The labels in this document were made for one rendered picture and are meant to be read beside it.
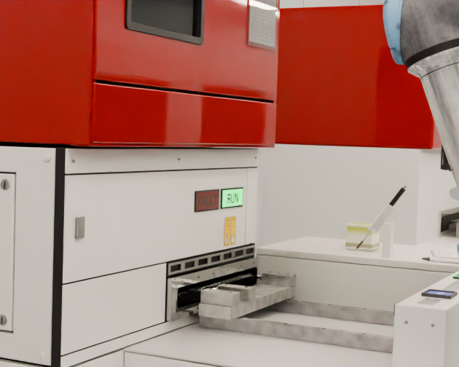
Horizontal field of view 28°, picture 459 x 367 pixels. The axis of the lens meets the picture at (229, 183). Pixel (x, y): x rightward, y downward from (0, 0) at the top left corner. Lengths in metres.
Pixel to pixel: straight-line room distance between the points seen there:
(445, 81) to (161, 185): 0.70
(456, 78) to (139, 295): 0.79
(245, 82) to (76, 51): 0.62
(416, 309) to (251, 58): 0.81
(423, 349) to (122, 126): 0.68
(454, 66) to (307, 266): 0.95
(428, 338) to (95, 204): 0.65
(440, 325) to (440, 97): 0.41
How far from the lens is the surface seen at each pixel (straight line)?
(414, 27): 1.50
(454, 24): 1.50
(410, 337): 1.67
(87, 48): 1.64
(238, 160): 2.25
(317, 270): 2.31
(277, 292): 2.22
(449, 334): 1.68
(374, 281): 2.26
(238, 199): 2.25
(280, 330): 1.99
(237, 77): 2.12
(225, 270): 2.19
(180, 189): 2.00
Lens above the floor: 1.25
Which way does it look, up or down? 3 degrees down
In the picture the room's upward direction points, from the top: 2 degrees clockwise
